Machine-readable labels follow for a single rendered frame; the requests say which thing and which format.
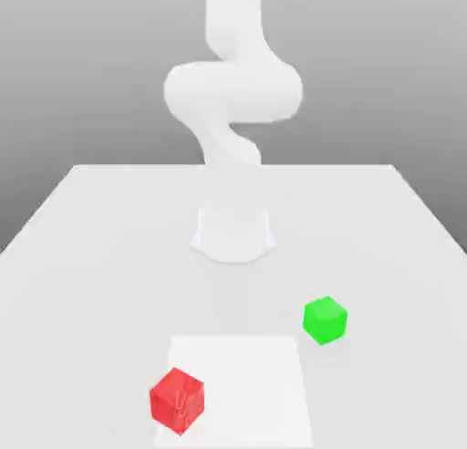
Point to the small red cube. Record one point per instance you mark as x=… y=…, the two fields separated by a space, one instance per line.
x=177 y=401

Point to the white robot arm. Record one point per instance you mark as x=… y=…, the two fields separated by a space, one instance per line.
x=233 y=91

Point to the small green cube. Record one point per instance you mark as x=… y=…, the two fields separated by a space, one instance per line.
x=324 y=320

